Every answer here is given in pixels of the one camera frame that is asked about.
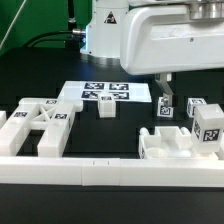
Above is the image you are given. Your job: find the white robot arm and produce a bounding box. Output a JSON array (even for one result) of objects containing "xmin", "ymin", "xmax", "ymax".
[{"xmin": 80, "ymin": 0, "xmax": 224, "ymax": 106}]

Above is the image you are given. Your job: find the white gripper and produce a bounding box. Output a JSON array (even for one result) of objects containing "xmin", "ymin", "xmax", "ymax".
[{"xmin": 120, "ymin": 3, "xmax": 224, "ymax": 107}]

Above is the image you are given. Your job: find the white chair seat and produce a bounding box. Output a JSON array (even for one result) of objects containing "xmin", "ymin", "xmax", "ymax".
[{"xmin": 138, "ymin": 125, "xmax": 224, "ymax": 160}]

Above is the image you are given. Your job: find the black cable with connector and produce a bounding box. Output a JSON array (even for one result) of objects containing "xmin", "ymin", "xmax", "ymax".
[{"xmin": 23, "ymin": 28, "xmax": 88, "ymax": 48}]

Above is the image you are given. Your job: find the white U-shaped fence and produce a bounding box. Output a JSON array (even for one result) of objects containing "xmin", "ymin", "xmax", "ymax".
[{"xmin": 0, "ymin": 110, "xmax": 224, "ymax": 188}]

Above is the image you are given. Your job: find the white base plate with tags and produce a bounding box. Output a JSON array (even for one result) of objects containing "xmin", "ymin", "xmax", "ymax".
[{"xmin": 58, "ymin": 81, "xmax": 152, "ymax": 103}]

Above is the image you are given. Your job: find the white diagonal rod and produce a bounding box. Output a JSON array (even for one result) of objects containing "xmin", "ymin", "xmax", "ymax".
[{"xmin": 0, "ymin": 0, "xmax": 27, "ymax": 51}]

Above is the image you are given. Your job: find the white chair back frame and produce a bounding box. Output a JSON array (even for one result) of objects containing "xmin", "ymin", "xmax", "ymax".
[{"xmin": 0, "ymin": 98, "xmax": 83, "ymax": 157}]

